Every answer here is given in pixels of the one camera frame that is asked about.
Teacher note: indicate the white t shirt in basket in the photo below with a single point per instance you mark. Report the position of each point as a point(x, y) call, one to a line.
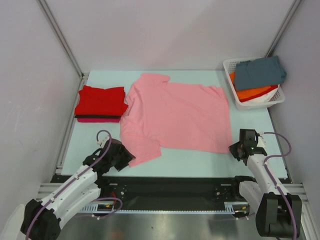
point(261, 99)

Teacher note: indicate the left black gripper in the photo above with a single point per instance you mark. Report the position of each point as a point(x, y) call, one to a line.
point(126, 157)

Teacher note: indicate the folded red t shirt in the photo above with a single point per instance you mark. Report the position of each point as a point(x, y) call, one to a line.
point(109, 102)

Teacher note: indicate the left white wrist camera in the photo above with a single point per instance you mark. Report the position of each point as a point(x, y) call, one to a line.
point(103, 141)

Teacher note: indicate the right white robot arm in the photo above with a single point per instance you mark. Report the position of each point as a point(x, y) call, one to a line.
point(277, 211)

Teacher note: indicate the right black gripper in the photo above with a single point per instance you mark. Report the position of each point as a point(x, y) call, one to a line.
point(238, 149)

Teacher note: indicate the grey blue t shirt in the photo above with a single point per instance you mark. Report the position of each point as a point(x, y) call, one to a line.
point(258, 73)

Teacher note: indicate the left aluminium corner post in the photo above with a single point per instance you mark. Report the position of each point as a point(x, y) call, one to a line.
point(45, 8)

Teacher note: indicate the folded magenta t shirt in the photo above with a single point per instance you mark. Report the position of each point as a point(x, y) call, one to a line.
point(98, 120)

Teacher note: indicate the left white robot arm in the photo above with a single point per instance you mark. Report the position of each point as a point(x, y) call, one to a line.
point(44, 219)

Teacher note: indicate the aluminium front frame rail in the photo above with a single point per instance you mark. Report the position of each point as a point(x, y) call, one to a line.
point(296, 189)

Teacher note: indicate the orange t shirt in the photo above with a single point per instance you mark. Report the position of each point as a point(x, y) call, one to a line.
point(250, 92)

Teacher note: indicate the pink t shirt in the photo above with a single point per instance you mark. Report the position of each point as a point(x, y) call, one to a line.
point(165, 114)

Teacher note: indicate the right aluminium corner post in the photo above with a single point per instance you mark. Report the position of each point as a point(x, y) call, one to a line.
point(292, 11)

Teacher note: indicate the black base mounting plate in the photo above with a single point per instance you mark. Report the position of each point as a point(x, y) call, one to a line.
point(169, 193)

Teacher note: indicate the aluminium corner post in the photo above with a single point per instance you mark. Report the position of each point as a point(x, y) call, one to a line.
point(45, 8)
point(292, 11)

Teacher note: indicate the white plastic basket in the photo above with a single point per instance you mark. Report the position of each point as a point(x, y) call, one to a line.
point(229, 68)

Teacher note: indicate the red t shirt in basket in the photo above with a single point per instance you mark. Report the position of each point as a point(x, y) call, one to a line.
point(265, 93)

